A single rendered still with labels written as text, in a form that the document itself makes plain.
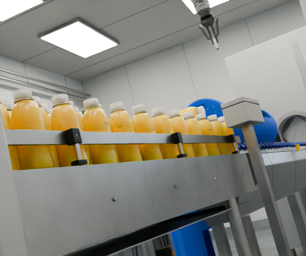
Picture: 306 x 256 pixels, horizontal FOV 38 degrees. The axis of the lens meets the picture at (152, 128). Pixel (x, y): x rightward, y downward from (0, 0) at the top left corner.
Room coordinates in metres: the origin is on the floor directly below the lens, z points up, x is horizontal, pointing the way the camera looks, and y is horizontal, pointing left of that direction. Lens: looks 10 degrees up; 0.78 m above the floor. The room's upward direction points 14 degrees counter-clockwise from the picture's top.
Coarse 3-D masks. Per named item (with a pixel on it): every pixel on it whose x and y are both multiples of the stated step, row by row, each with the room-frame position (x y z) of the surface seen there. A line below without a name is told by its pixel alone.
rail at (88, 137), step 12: (12, 132) 0.81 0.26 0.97; (24, 132) 0.83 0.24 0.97; (36, 132) 0.86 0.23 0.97; (48, 132) 0.89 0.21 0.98; (60, 132) 0.92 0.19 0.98; (84, 132) 1.00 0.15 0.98; (96, 132) 1.04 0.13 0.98; (108, 132) 1.08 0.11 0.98; (12, 144) 0.80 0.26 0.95; (24, 144) 0.83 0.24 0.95; (36, 144) 0.86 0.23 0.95; (48, 144) 0.89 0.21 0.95; (60, 144) 0.92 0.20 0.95; (84, 144) 0.99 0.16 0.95; (96, 144) 1.04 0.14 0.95; (108, 144) 1.08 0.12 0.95
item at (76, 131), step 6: (66, 132) 0.93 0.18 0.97; (72, 132) 0.93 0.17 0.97; (78, 132) 0.94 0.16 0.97; (66, 138) 0.93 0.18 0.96; (72, 138) 0.93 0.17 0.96; (78, 138) 0.94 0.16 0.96; (72, 144) 0.93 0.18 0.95; (78, 144) 0.94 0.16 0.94; (78, 150) 0.93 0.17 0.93; (78, 156) 0.93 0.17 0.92; (72, 162) 0.93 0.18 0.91; (78, 162) 0.92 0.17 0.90; (84, 162) 0.94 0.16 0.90
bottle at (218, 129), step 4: (212, 120) 1.82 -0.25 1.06; (216, 120) 1.82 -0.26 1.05; (212, 124) 1.81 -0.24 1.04; (216, 124) 1.81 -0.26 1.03; (220, 124) 1.81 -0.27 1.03; (216, 128) 1.80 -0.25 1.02; (220, 128) 1.81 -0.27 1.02; (216, 132) 1.80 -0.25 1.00; (220, 132) 1.80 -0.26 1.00; (220, 144) 1.80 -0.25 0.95; (224, 144) 1.81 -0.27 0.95; (220, 148) 1.80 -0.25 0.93; (224, 148) 1.80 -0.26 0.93; (228, 148) 1.82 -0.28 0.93; (220, 152) 1.80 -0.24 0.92; (224, 152) 1.80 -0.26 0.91; (228, 152) 1.81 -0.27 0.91
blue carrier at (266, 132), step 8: (192, 104) 2.20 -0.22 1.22; (200, 104) 2.18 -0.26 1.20; (208, 104) 2.16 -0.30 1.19; (216, 104) 2.14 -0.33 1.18; (208, 112) 2.16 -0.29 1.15; (216, 112) 2.14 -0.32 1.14; (264, 112) 2.85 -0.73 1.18; (264, 120) 2.65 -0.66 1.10; (272, 120) 2.81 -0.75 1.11; (256, 128) 2.47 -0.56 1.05; (264, 128) 2.62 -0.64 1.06; (272, 128) 2.77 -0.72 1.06; (240, 136) 2.26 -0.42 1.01; (256, 136) 2.50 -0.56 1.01; (264, 136) 2.65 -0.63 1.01; (272, 136) 2.80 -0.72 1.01
